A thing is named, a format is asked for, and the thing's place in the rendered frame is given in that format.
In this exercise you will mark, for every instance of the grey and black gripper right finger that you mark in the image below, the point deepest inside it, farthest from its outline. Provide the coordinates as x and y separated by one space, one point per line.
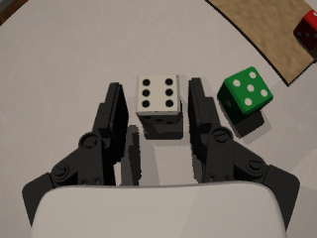
228 160

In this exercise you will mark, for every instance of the red die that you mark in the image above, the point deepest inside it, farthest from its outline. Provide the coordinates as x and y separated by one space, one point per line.
306 30

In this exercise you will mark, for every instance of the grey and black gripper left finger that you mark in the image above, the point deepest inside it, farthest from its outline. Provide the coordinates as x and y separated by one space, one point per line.
92 163

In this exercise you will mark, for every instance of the tan mat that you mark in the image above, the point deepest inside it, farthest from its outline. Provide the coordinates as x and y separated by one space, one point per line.
268 25

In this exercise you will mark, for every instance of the green die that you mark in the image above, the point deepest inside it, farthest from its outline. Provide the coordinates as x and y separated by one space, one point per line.
244 94

